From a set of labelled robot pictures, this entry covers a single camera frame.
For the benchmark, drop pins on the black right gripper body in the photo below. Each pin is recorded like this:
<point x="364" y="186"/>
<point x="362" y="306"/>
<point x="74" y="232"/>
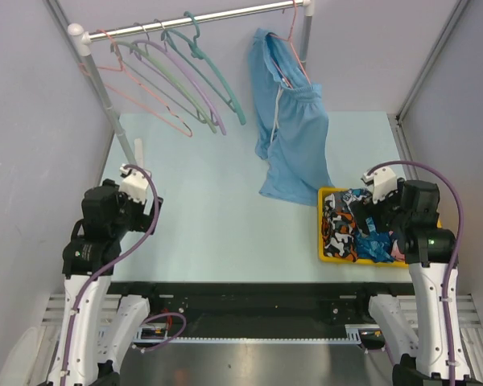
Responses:
<point x="388" y="212"/>

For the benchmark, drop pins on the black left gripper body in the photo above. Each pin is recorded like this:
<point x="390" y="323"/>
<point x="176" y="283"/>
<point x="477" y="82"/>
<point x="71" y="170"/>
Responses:
<point x="132" y="216"/>

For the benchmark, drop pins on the teal plastic hanger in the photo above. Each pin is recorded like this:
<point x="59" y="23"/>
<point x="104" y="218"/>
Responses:
<point x="195" y="55"/>

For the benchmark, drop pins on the pink patterned shorts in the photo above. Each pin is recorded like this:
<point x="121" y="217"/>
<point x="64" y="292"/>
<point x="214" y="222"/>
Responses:
<point x="397" y="246"/>

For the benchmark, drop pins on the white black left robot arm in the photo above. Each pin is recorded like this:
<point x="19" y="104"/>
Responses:
<point x="109" y="212"/>

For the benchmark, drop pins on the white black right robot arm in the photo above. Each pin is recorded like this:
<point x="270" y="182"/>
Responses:
<point x="430" y="353"/>

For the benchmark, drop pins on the blue patterned shorts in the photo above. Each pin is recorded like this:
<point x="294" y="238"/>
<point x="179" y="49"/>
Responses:
<point x="373" y="245"/>

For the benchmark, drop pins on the camouflage patterned shorts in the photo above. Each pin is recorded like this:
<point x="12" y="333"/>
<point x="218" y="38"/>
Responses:
<point x="338" y="226"/>

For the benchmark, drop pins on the light blue shorts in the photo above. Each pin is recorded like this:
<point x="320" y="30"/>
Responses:
<point x="292" y="122"/>

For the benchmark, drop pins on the purple plastic hanger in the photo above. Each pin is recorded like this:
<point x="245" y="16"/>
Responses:
<point x="206" y="111"/>

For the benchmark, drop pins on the yellow plastic bin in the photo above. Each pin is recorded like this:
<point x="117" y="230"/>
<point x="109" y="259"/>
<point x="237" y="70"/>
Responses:
<point x="360" y="261"/>

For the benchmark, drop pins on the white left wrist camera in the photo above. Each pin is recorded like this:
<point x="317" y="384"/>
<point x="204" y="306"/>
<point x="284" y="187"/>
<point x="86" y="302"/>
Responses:
<point x="134" y="183"/>

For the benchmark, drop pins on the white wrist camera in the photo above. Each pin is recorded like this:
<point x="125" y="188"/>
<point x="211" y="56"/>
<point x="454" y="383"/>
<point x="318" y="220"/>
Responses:
<point x="382" y="183"/>
<point x="134" y="183"/>

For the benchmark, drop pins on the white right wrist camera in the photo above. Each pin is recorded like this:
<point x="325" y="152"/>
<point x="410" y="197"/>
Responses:
<point x="382" y="183"/>

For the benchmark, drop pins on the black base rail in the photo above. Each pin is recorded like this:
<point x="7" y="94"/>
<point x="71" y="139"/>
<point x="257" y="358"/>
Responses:
<point x="261" y="310"/>

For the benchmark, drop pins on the white cable duct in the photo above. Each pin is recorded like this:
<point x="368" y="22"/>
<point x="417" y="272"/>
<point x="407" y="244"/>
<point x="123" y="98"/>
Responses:
<point x="353" y="336"/>

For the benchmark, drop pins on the pink wire hanger right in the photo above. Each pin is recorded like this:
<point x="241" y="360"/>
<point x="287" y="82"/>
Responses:
<point x="290" y="41"/>

